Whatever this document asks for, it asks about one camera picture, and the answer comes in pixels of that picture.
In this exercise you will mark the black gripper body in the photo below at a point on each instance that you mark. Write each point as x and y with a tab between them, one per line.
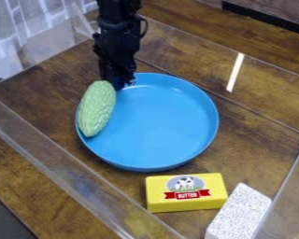
117	39

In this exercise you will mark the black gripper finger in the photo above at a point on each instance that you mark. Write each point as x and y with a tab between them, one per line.
105	69
122	75

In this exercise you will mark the blue round tray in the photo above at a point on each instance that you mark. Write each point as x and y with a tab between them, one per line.
163	124

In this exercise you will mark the green bitter gourd toy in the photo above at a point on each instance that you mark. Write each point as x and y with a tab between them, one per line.
96	107

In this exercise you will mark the white sheer curtain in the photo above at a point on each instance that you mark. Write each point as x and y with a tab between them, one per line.
37	29

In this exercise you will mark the clear acrylic enclosure wall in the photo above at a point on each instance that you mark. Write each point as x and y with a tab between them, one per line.
70	196

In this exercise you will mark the yellow butter block toy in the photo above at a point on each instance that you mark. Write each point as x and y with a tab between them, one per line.
184	192

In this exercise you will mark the white speckled sponge block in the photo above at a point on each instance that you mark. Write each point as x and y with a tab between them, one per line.
240	214

